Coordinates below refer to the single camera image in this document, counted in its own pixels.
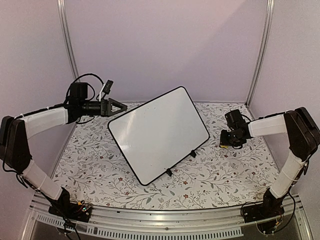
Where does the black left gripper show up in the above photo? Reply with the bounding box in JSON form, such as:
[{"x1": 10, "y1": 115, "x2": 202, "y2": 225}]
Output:
[{"x1": 79, "y1": 98, "x2": 128, "y2": 118}]

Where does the white whiteboard black frame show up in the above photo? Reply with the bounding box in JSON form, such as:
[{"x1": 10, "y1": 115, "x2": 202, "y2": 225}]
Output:
[{"x1": 107, "y1": 86, "x2": 210, "y2": 186}]

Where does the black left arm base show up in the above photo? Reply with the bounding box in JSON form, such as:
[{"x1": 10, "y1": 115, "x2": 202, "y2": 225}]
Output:
[{"x1": 48, "y1": 188, "x2": 93, "y2": 223}]

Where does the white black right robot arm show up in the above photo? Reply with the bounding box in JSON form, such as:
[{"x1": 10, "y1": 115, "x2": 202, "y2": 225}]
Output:
[{"x1": 219, "y1": 107, "x2": 320, "y2": 218}]

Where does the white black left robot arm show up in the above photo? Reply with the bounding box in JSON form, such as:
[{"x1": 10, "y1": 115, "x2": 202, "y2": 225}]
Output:
[{"x1": 0, "y1": 80, "x2": 127, "y2": 217}]

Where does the black whiteboard stand foot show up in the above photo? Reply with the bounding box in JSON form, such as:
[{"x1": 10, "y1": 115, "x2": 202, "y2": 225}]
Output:
[
  {"x1": 166, "y1": 168, "x2": 173, "y2": 177},
  {"x1": 190, "y1": 150, "x2": 197, "y2": 158}
]

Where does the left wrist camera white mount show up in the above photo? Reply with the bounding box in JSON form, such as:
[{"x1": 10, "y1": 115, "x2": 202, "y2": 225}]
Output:
[{"x1": 96, "y1": 79, "x2": 114, "y2": 102}]

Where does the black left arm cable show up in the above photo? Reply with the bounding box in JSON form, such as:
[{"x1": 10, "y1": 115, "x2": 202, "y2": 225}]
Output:
[{"x1": 65, "y1": 73, "x2": 105, "y2": 106}]

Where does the aluminium front rail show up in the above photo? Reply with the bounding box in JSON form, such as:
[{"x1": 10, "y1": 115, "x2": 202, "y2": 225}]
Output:
[{"x1": 21, "y1": 194, "x2": 313, "y2": 240}]

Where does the aluminium corner post left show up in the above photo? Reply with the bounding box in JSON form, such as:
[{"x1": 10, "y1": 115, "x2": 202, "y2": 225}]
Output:
[{"x1": 56, "y1": 0, "x2": 80, "y2": 80}]

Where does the aluminium corner post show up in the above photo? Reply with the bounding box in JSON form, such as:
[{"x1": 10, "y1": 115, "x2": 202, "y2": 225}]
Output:
[
  {"x1": 56, "y1": 0, "x2": 80, "y2": 80},
  {"x1": 244, "y1": 0, "x2": 276, "y2": 107}
]

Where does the aluminium corner post right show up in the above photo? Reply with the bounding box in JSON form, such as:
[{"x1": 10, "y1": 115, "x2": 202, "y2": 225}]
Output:
[{"x1": 244, "y1": 0, "x2": 276, "y2": 107}]

